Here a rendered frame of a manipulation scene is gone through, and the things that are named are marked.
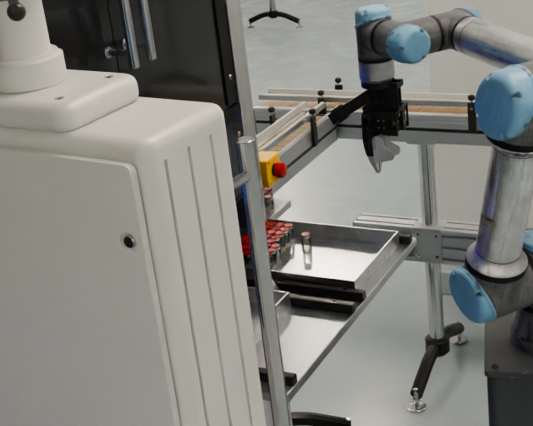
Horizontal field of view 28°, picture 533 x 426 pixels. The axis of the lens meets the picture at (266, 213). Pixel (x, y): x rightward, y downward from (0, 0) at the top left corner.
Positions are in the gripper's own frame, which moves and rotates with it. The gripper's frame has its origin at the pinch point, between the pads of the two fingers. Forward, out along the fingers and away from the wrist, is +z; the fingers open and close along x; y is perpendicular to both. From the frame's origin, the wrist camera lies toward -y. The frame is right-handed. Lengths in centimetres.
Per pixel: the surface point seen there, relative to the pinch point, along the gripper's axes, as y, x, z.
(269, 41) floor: -293, 503, 109
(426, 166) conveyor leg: -20, 86, 34
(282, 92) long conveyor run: -69, 91, 14
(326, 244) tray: -14.8, 1.7, 21.3
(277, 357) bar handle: 20, -87, -6
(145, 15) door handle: -30, -35, -42
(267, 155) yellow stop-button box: -36.6, 18.0, 6.4
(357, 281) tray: 1.8, -18.7, 18.9
